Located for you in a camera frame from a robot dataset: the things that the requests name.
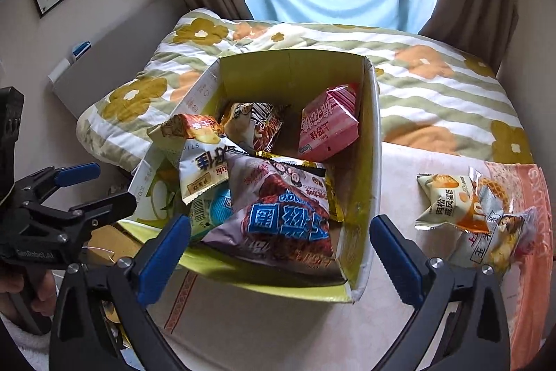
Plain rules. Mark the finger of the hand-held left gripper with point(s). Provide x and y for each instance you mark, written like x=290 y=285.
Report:
x=78 y=174
x=100 y=209

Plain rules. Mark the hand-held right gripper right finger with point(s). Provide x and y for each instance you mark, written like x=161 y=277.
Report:
x=397 y=262

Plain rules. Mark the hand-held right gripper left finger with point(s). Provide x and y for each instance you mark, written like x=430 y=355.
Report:
x=163 y=262

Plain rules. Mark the light blue snack packet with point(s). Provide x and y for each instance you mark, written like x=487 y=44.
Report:
x=213 y=210

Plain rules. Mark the cream orange snack packet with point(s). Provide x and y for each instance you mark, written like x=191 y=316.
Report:
x=438 y=201

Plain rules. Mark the white yellow snack packet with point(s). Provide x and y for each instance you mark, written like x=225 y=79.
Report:
x=482 y=249

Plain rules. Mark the gold snack packet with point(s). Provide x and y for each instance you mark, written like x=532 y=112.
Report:
x=328 y=197

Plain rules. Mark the white orange chip packet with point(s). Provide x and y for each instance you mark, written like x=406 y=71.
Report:
x=200 y=162

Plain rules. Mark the orange waffle snack packet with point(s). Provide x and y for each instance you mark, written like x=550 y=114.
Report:
x=491 y=201

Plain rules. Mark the large purple blue snack packet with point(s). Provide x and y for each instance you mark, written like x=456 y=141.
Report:
x=282 y=223

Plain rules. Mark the pink snack packet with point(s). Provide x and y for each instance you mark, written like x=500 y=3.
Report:
x=328 y=123

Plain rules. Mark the dark brown snack packet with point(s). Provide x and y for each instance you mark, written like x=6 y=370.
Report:
x=260 y=123

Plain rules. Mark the yellow-green cardboard box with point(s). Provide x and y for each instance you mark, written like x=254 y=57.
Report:
x=282 y=80

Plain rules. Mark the person's left hand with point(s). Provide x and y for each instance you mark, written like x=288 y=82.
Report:
x=43 y=292

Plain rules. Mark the brown cardboard carton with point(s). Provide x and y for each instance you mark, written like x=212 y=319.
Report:
x=113 y=243

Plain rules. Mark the grey headboard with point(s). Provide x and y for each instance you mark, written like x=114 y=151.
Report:
x=108 y=62

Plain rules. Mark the blue white small object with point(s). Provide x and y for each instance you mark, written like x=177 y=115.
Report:
x=81 y=49

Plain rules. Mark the pink patterned cloth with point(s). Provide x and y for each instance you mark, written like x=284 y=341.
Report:
x=530 y=310

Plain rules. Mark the floral striped blanket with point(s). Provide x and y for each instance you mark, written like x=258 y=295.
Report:
x=434 y=93

